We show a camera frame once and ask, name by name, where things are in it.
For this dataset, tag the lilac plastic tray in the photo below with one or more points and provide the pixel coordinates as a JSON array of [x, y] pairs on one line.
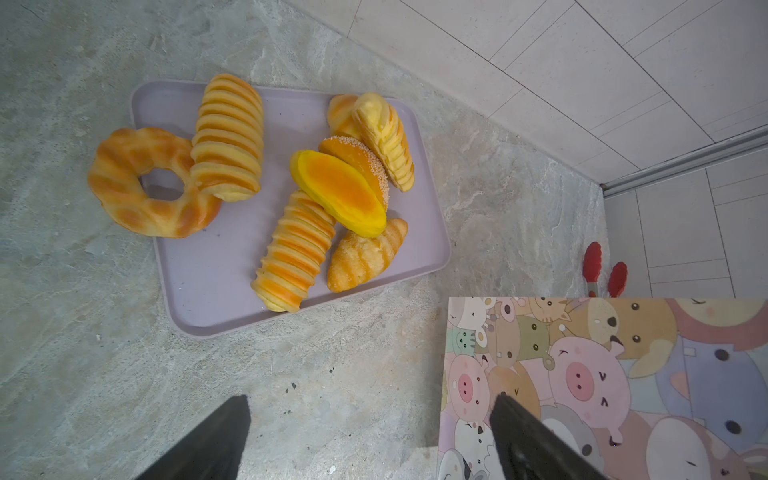
[[205, 277]]

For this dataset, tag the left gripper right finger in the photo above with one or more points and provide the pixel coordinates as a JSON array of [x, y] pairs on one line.
[[527, 449]]

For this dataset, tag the orange oval fake bread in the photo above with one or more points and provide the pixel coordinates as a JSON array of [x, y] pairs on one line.
[[341, 190]]

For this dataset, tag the twisted fake bread top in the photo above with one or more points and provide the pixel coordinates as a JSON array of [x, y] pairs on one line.
[[372, 120]]

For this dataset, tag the striped spiral fake bread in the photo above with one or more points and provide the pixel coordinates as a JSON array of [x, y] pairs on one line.
[[299, 246]]

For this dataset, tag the ring shaped fake bread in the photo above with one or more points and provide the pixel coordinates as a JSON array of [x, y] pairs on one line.
[[142, 179]]

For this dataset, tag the striped fake bread left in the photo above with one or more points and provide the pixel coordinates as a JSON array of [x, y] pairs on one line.
[[228, 145]]

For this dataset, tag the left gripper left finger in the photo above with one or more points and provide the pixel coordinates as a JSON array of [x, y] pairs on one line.
[[212, 450]]

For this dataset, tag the fake croissant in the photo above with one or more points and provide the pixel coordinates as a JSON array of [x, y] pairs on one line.
[[357, 260]]

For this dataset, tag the white cartoon paper bag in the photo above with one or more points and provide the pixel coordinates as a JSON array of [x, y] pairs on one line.
[[640, 388]]

